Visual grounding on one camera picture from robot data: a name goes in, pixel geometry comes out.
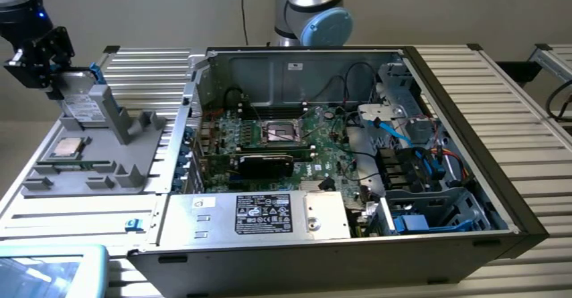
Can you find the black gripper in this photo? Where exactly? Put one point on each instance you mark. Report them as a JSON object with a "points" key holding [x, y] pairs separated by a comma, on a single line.
{"points": [[42, 55]]}

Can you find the CPU chip silver lid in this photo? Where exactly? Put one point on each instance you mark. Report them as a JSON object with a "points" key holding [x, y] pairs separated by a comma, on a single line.
{"points": [[71, 148]]}

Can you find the silver hard disk blue bracket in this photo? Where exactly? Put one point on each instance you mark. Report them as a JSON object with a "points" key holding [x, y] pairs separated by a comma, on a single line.
{"points": [[80, 100]]}

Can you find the black drive cage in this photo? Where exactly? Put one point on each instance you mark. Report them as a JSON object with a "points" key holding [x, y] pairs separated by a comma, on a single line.
{"points": [[395, 170]]}

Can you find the silver metal disk bay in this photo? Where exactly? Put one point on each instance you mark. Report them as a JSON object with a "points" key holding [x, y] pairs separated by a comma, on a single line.
{"points": [[402, 110]]}

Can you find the RAM slot bank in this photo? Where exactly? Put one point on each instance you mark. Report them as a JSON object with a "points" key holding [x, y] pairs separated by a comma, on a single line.
{"points": [[276, 111]]}

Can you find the green motherboard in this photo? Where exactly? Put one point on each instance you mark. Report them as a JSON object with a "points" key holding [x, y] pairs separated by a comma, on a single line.
{"points": [[331, 150]]}

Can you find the grey parts rack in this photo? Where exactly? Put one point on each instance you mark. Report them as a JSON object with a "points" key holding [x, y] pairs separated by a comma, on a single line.
{"points": [[111, 150]]}

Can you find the silver power supply unit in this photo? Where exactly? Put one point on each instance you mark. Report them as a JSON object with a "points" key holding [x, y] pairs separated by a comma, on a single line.
{"points": [[215, 217]]}

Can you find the blue plastic drive bracket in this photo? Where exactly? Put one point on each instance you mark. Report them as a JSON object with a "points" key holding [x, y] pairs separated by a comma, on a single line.
{"points": [[414, 222]]}

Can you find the CPU socket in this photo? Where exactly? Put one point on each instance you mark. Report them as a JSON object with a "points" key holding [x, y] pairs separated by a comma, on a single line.
{"points": [[284, 132]]}

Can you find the light blue tray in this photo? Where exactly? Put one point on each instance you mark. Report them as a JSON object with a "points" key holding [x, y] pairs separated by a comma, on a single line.
{"points": [[96, 268]]}

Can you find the green RAM stick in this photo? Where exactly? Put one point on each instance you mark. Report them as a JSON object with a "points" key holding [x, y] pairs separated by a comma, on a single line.
{"points": [[71, 165]]}

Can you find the blue case latch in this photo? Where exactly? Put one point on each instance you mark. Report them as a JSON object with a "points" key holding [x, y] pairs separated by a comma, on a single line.
{"points": [[134, 226]]}

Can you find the black graphics card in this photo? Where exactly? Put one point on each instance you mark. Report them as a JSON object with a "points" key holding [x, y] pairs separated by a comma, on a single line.
{"points": [[266, 167]]}

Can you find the silver chipset heat sink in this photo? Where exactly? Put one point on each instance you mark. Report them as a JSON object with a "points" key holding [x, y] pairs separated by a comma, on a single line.
{"points": [[315, 185]]}

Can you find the open black PC case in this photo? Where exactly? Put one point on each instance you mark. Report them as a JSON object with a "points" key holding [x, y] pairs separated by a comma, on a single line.
{"points": [[312, 264]]}

